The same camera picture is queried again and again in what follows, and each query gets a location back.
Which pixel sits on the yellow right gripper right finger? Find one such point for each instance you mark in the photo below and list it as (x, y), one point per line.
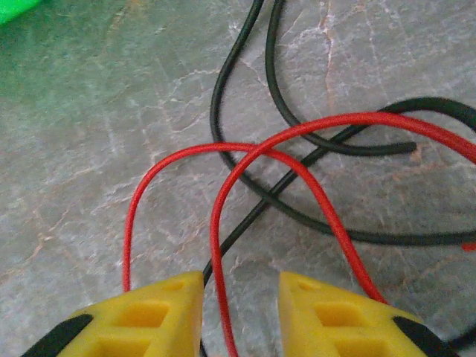
(334, 323)

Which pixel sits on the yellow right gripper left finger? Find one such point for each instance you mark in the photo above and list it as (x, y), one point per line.
(148, 323)

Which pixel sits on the green plastic mesh basket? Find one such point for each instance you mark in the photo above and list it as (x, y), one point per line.
(15, 9)

